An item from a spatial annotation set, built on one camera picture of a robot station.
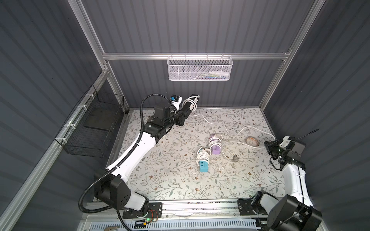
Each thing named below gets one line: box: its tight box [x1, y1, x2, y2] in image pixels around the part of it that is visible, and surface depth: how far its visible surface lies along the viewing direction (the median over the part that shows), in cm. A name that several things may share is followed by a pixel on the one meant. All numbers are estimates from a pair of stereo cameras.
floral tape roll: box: [245, 136, 260, 148], surface depth 103 cm
